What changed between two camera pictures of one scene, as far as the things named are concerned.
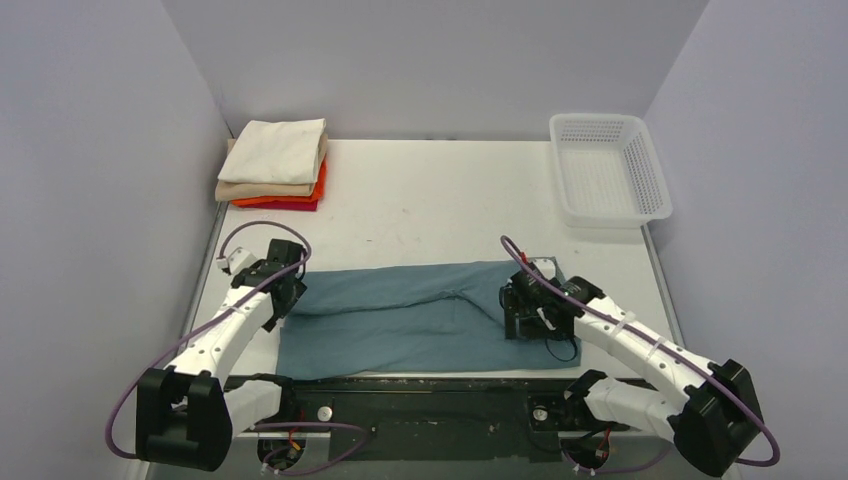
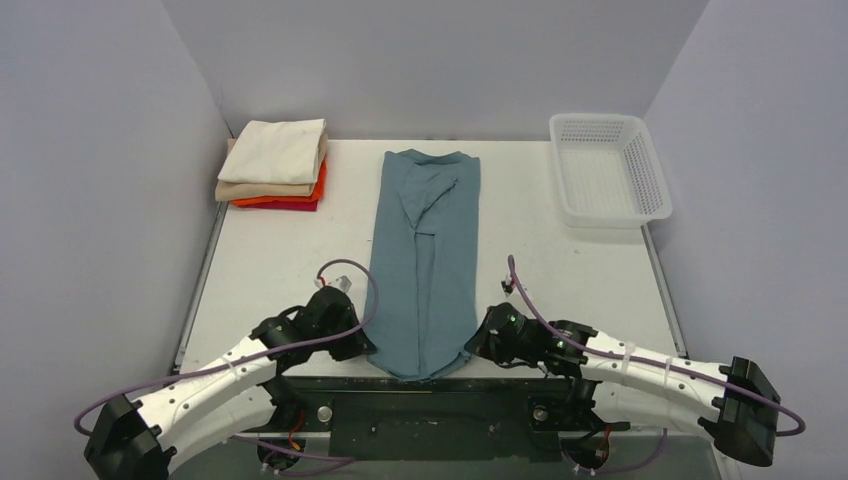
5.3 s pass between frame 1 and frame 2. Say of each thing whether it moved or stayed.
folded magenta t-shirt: stayed
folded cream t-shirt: stayed
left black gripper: moved
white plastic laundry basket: stayed
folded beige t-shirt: stayed
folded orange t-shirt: stayed
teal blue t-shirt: moved
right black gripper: moved
